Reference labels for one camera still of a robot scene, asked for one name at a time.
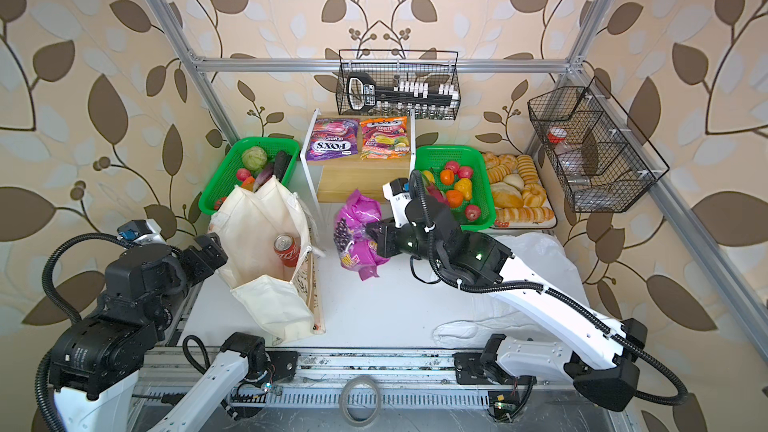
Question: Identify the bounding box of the purple grape candy bag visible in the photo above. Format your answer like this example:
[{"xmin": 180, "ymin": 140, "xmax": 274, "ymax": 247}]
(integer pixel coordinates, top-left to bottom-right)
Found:
[{"xmin": 333, "ymin": 190, "xmax": 388, "ymax": 281}]

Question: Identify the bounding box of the purple Fox's candy bag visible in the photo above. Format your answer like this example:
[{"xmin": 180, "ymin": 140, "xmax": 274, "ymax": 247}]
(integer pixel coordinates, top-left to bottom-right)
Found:
[{"xmin": 305, "ymin": 118, "xmax": 359, "ymax": 161}]

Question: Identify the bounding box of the plastic bottle red cap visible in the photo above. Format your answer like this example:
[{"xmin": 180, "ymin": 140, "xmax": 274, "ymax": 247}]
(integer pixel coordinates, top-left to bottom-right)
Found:
[{"xmin": 547, "ymin": 127, "xmax": 586, "ymax": 180}]

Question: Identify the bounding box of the cream canvas tote bag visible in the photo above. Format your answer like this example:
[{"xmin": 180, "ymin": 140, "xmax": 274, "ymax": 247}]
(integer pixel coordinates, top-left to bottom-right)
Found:
[{"xmin": 208, "ymin": 178, "xmax": 326, "ymax": 344}]

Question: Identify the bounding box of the green cabbage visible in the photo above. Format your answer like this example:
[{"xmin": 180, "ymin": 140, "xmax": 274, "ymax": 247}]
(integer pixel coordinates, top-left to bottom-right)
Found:
[{"xmin": 241, "ymin": 146, "xmax": 269, "ymax": 173}]

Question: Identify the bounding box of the yellow bell pepper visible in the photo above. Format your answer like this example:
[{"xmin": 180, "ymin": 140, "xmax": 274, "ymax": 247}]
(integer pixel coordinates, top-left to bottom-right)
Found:
[{"xmin": 453, "ymin": 178, "xmax": 473, "ymax": 201}]

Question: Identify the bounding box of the bread tray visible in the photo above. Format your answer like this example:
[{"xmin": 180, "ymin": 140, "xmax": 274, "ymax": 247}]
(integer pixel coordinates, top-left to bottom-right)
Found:
[{"xmin": 481, "ymin": 152, "xmax": 557, "ymax": 230}]

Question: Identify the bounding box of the white wooden two-tier shelf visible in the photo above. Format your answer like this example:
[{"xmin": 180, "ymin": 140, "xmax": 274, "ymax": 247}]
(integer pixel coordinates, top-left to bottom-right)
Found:
[{"xmin": 299, "ymin": 108, "xmax": 417, "ymax": 208}]

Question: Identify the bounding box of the red cola can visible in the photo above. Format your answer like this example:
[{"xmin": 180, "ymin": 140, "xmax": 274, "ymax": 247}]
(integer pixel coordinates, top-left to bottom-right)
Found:
[{"xmin": 273, "ymin": 234, "xmax": 301, "ymax": 268}]

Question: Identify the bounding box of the back black wire basket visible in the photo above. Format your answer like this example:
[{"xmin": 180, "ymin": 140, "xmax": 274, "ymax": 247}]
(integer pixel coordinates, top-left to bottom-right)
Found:
[{"xmin": 335, "ymin": 48, "xmax": 461, "ymax": 121}]

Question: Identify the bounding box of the tape roll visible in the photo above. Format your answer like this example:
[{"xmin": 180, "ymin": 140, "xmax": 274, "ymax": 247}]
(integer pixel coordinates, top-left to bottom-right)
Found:
[{"xmin": 338, "ymin": 375, "xmax": 383, "ymax": 428}]

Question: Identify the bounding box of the right black wire basket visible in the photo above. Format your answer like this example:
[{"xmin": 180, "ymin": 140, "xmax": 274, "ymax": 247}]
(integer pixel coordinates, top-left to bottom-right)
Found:
[{"xmin": 527, "ymin": 78, "xmax": 669, "ymax": 213}]

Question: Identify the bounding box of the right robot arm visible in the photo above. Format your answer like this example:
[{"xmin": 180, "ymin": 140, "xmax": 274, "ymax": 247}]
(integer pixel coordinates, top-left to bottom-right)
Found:
[{"xmin": 366, "ymin": 170, "xmax": 690, "ymax": 412}]

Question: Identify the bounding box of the orange fruit candy bag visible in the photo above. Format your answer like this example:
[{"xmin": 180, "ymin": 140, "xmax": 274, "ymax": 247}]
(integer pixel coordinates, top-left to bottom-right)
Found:
[{"xmin": 360, "ymin": 116, "xmax": 411, "ymax": 159}]

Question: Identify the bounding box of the red apple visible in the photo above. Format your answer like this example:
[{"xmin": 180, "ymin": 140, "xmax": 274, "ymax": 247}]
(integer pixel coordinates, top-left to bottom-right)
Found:
[{"xmin": 464, "ymin": 204, "xmax": 482, "ymax": 222}]

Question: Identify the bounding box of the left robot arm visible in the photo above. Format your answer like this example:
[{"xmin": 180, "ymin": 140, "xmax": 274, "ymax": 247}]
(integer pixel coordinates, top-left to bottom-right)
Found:
[{"xmin": 34, "ymin": 220, "xmax": 299, "ymax": 431}]

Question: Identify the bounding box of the left green basket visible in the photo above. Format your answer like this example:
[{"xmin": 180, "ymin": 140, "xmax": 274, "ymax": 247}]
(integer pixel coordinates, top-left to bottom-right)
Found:
[{"xmin": 198, "ymin": 137, "xmax": 301, "ymax": 216}]

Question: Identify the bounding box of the green basket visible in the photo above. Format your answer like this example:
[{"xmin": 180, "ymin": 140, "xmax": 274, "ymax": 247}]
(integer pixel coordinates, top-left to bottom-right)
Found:
[
  {"xmin": 198, "ymin": 137, "xmax": 301, "ymax": 216},
  {"xmin": 415, "ymin": 145, "xmax": 496, "ymax": 231}
]

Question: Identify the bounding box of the right green basket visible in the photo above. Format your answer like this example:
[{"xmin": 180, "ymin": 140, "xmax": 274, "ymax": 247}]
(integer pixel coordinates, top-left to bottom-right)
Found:
[{"xmin": 415, "ymin": 145, "xmax": 496, "ymax": 231}]

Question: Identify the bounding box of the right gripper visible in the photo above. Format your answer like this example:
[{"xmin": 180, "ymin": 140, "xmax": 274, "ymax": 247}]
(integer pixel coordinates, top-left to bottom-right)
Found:
[{"xmin": 368, "ymin": 219, "xmax": 446, "ymax": 270}]

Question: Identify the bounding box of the white plastic grocery bag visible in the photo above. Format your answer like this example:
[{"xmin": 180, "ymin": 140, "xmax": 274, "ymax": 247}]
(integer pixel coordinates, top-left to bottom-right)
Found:
[{"xmin": 432, "ymin": 231, "xmax": 589, "ymax": 349}]

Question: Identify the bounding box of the black wire basket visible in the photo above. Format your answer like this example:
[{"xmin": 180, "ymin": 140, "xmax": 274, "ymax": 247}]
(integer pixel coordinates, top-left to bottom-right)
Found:
[
  {"xmin": 527, "ymin": 78, "xmax": 669, "ymax": 213},
  {"xmin": 335, "ymin": 48, "xmax": 461, "ymax": 121}
]

